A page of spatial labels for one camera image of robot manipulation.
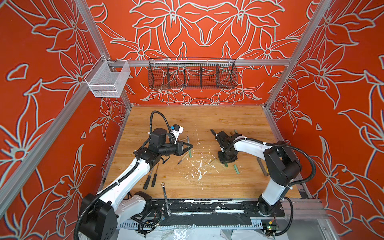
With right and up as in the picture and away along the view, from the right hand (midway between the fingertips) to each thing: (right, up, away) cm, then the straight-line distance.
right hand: (221, 160), depth 90 cm
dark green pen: (-20, +10, -17) cm, 28 cm away
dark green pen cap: (+2, -2, -2) cm, 4 cm away
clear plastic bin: (-72, +52, +3) cm, 89 cm away
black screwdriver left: (-44, -11, -10) cm, 46 cm away
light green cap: (+8, -4, -4) cm, 10 cm away
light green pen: (+13, +17, +13) cm, 25 cm away
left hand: (-19, +12, -16) cm, 28 cm away
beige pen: (-24, +2, 0) cm, 24 cm away
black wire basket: (-18, +56, +8) cm, 60 cm away
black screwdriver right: (-40, -7, -7) cm, 41 cm away
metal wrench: (-30, -20, -17) cm, 40 cm away
